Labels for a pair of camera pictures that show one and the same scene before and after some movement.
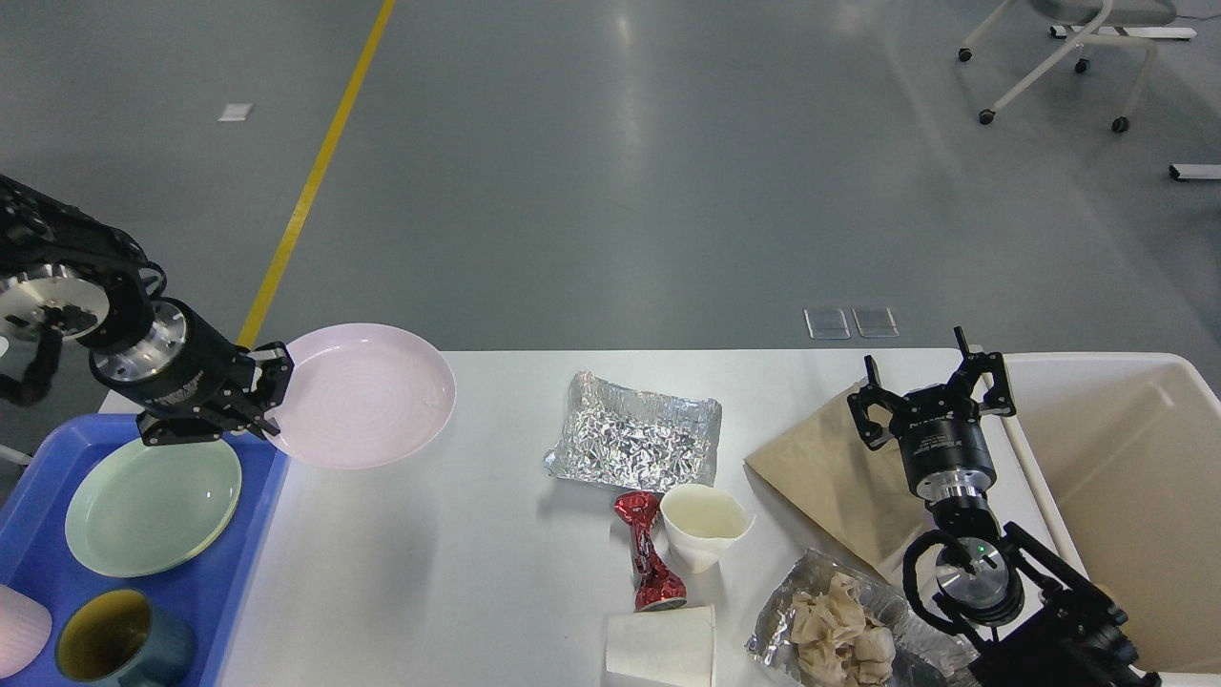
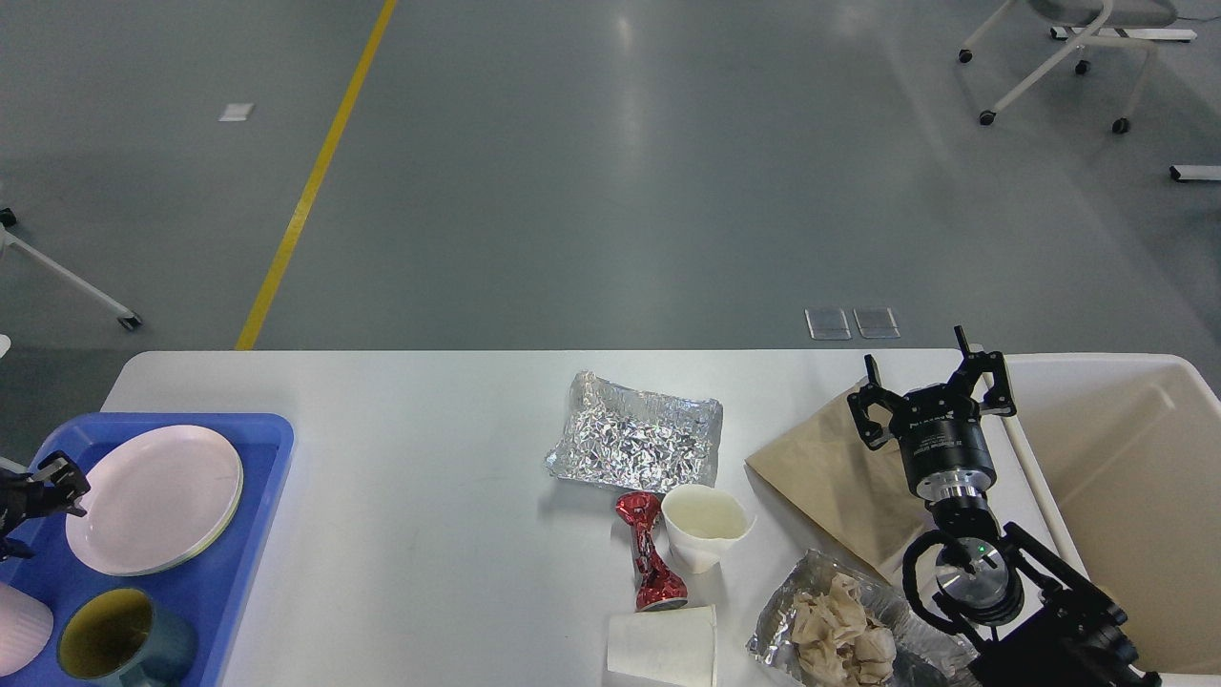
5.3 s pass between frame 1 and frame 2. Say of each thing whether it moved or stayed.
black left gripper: moved
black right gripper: stayed
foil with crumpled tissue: stayed
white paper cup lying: stayed
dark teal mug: stayed
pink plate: moved
